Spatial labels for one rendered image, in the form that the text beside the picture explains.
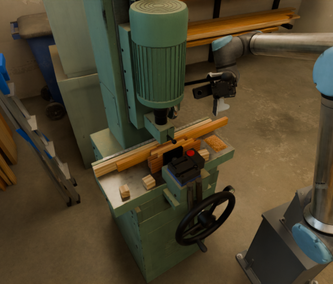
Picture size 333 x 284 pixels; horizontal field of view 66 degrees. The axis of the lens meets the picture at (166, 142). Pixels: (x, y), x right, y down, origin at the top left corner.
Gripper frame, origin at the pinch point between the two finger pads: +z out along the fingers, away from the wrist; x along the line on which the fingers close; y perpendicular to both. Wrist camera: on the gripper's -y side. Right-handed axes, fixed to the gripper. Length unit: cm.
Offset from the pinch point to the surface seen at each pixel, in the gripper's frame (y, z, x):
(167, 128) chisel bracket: -19.2, -0.4, 10.3
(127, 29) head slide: -22.0, 6.0, -27.5
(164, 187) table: -22.8, 7.9, 32.8
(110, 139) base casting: -61, -18, 19
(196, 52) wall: -79, -291, -2
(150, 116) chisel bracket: -27.4, -5.1, 5.9
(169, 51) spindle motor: -6.8, 12.0, -17.9
